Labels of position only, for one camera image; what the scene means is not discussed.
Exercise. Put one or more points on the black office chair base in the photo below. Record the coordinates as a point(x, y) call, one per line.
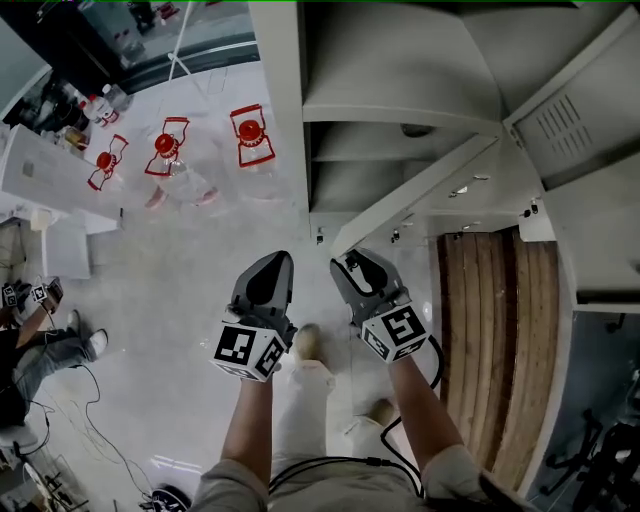
point(605, 450)

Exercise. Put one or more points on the grey locker door with locks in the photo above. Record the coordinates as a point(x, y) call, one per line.
point(450, 175)

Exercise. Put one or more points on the grey metal locker cabinet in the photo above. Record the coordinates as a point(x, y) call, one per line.
point(390, 75)

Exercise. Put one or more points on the white box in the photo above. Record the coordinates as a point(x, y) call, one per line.
point(62, 245)

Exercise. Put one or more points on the person's left trouser leg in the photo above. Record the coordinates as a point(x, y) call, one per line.
point(305, 410)

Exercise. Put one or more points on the white pole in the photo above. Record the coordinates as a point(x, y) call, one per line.
point(179, 45)

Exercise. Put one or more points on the white table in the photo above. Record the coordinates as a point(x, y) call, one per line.
point(50, 175)

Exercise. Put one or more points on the person's trouser leg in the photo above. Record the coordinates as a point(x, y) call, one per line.
point(370, 435)
point(305, 410)

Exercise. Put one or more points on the person's left beige shoe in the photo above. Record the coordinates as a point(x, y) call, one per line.
point(307, 342)

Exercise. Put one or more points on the plain grey locker door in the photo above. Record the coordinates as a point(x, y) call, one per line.
point(600, 240)

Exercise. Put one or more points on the person's right forearm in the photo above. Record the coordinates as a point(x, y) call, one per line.
point(420, 410)

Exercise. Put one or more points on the person's beige shoe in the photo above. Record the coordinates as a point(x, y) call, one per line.
point(307, 342)
point(381, 410)

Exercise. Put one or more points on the locker key lock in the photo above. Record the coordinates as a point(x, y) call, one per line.
point(320, 235)

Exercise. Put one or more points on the person's left forearm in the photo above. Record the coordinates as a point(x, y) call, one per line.
point(247, 425)

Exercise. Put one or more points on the wooden slatted board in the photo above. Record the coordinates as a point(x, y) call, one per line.
point(495, 350)

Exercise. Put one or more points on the grey vented locker door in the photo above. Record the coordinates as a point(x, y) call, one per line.
point(590, 100)

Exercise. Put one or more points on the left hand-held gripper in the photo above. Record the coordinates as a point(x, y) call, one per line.
point(250, 345)

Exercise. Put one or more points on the person's beige shirt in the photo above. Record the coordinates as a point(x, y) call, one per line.
point(350, 487)

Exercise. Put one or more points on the person's right beige shoe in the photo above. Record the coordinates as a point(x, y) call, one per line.
point(381, 410)

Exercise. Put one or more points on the small clear red-capped water jug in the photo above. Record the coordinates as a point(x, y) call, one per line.
point(106, 162)

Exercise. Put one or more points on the person's right trouser leg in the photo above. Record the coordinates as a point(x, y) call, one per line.
point(370, 435)

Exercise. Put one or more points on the lying clear red-capped water jug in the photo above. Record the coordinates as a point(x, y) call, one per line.
point(180, 170)

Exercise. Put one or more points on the large clear red-capped water jug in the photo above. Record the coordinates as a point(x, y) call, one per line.
point(250, 145)

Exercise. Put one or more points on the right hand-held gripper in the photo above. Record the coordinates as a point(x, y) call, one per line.
point(395, 330)

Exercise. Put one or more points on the black round device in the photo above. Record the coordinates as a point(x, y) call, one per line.
point(171, 499)

